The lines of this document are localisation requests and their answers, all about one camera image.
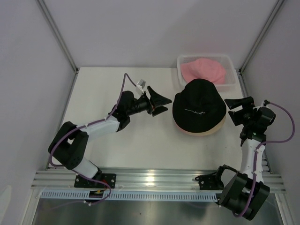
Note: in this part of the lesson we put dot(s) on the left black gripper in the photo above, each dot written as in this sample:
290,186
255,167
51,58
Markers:
155,100

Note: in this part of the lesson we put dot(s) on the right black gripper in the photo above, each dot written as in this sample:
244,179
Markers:
248,103

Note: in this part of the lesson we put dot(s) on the black bucket hat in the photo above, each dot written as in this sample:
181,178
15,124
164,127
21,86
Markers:
199,107

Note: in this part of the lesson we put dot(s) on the beige bucket hat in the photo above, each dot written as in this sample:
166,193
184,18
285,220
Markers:
211,131

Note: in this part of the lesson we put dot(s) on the pink bucket hat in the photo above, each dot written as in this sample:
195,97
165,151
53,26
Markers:
186,132

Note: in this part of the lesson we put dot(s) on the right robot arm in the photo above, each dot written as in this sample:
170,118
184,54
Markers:
246,192

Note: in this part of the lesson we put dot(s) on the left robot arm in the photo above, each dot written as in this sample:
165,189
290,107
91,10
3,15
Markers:
69,145

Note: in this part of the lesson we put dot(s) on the white plastic basket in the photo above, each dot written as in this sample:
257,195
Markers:
230,78

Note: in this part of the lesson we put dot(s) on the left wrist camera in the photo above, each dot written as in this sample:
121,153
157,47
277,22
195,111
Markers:
140,86

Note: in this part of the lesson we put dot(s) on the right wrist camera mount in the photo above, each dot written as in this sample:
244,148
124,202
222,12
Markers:
263,107

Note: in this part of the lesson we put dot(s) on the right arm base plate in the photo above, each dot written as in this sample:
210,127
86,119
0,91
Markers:
210,182

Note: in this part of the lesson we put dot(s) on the aluminium mounting rail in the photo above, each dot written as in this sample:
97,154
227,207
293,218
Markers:
127,179

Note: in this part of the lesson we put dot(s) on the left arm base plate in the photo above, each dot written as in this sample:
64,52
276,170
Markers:
107,178

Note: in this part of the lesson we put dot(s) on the right corner aluminium post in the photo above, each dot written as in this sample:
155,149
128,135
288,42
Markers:
262,34

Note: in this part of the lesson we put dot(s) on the corner aluminium post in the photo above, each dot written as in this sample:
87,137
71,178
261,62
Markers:
56,33
262,34

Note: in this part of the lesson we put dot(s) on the white slotted cable duct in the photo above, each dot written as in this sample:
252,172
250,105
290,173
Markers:
131,196

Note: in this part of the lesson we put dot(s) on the left corner aluminium post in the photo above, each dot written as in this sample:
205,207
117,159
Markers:
56,33

